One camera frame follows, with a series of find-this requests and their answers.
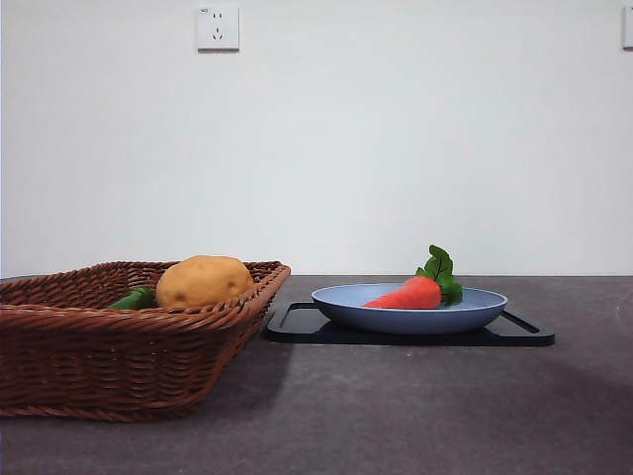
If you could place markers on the orange carrot with green leaves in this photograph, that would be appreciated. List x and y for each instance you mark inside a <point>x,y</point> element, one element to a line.
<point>409,296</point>

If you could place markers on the blue round plate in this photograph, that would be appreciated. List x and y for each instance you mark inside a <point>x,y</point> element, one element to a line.
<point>409,320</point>

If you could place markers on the black rectangular tray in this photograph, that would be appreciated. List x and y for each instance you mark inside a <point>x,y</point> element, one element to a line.
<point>305,336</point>

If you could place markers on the yellow-brown potato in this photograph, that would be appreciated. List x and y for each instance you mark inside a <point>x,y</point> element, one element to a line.
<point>204,281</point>

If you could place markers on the green pepper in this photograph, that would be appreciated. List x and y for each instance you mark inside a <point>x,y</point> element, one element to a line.
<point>132,298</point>

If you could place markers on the brown wicker basket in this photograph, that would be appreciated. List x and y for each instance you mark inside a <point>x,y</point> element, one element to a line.
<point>123,366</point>

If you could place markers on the white wall socket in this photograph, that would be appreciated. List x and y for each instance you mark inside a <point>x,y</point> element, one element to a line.
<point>218,28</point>

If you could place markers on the white wall plate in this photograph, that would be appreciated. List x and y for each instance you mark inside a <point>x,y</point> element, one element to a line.
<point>628,28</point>

